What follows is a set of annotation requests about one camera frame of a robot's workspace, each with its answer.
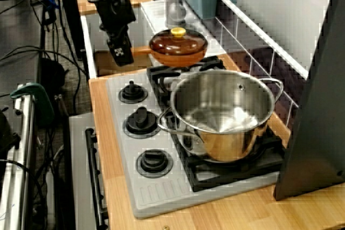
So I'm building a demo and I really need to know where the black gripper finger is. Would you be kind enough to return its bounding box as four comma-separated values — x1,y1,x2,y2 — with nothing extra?
107,35,135,67
124,31,134,48

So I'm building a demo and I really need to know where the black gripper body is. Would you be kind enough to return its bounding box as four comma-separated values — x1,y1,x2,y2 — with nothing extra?
99,23,133,43

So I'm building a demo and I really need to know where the brown lid with yellow knob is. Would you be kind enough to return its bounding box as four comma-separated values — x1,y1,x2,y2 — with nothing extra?
149,27,210,55

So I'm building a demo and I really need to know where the orange toy frying pan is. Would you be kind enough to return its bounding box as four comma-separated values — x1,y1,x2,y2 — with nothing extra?
132,46,208,67

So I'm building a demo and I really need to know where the brown cardboard sheet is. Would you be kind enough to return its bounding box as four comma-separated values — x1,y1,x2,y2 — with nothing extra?
94,48,153,76

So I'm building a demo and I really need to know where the white toy sink basin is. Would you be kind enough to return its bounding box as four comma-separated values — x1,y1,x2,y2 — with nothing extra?
80,0,227,80

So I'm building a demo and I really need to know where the black stove knob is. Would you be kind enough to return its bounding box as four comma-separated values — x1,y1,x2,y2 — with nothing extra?
118,81,148,104
135,149,174,179
123,106,162,140

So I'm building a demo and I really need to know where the black upright bar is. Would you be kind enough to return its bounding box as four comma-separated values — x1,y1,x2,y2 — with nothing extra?
58,0,87,61

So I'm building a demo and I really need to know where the grey toy faucet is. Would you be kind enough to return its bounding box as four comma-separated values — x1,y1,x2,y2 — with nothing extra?
164,0,187,29

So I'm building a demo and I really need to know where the black equipment base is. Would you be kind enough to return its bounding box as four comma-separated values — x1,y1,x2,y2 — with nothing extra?
40,57,67,90

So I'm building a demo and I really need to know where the green clamp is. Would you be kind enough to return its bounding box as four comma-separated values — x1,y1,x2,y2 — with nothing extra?
10,83,56,127

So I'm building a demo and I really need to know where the grey toy oven door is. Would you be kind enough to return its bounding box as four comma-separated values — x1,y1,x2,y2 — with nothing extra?
68,113,108,230

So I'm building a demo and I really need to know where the black device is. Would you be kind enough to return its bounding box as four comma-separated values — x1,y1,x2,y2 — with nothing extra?
0,108,22,158

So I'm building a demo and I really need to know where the stainless steel pot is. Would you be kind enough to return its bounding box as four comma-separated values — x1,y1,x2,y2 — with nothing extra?
157,69,284,164

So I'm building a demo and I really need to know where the grey toy stove plate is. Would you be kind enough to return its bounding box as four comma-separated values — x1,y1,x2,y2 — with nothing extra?
105,72,281,219

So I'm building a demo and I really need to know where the black burner grate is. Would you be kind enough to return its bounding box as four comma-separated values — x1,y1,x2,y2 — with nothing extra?
146,56,286,193

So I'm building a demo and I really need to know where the wooden toy kitchen countertop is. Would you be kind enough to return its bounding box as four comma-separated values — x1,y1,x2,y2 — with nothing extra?
88,52,345,230

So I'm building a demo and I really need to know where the dark grey panel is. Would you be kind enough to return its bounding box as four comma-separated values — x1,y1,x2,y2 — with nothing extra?
273,0,345,201

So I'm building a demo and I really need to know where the black oven door handle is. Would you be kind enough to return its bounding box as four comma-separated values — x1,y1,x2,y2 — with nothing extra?
85,128,108,228

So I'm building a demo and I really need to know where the aluminium frame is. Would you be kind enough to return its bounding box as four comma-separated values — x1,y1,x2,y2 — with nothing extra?
0,84,36,230

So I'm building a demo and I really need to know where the dark tiled backsplash white rail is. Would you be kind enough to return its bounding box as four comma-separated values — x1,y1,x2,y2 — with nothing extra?
215,0,309,131

